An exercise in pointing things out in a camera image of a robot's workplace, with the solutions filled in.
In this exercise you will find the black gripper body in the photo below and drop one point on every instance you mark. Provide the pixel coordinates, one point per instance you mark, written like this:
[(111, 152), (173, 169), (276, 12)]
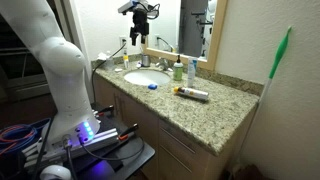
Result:
[(140, 21)]

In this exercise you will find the silver bottle with orange cap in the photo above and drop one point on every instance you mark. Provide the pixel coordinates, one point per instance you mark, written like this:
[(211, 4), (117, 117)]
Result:
[(195, 93)]

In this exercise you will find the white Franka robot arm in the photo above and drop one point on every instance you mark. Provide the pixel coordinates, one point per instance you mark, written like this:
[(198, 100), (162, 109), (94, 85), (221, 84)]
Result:
[(63, 76)]

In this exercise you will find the green soap pump bottle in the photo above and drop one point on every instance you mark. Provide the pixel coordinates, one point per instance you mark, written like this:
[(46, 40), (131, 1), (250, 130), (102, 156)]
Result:
[(177, 71)]

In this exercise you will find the metal cup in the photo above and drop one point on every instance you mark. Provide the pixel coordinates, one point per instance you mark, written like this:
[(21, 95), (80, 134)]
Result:
[(145, 60)]

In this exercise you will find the purple white toothpaste tube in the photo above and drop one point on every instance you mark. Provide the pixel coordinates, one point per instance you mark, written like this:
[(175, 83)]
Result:
[(138, 65)]

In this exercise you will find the chrome faucet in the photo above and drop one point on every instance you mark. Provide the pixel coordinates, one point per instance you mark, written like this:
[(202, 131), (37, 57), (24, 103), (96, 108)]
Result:
[(163, 64)]

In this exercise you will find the white oval sink basin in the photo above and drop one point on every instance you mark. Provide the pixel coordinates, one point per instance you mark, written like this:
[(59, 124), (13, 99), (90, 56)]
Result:
[(146, 77)]

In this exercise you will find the small blue case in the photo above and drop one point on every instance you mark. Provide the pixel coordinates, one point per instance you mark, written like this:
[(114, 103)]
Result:
[(152, 86)]

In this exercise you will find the white tube with blue print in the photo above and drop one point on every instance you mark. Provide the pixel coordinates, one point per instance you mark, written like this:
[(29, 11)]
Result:
[(191, 71)]

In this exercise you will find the wooden framed mirror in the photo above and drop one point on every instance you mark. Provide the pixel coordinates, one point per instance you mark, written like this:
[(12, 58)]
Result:
[(218, 33)]

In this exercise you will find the black clamp with orange tips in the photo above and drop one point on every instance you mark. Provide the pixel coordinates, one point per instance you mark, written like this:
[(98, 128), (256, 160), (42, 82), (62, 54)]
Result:
[(129, 130), (106, 110)]

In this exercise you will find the wooden vanity cabinet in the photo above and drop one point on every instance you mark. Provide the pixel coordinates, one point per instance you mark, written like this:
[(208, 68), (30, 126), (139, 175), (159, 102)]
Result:
[(140, 123)]

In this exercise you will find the black robot cart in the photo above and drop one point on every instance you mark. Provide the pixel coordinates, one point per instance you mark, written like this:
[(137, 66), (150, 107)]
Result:
[(133, 155)]

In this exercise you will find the white round device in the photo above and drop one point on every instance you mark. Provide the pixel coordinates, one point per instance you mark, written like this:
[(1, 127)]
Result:
[(55, 172)]

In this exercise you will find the white wall outlet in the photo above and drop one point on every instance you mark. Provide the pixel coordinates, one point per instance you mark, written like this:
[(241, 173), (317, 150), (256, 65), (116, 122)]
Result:
[(123, 41)]

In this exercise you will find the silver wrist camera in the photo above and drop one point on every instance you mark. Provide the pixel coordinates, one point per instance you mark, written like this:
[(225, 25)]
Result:
[(128, 6)]

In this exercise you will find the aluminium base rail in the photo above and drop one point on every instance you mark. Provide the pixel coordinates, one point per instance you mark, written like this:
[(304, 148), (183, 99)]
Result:
[(96, 140)]

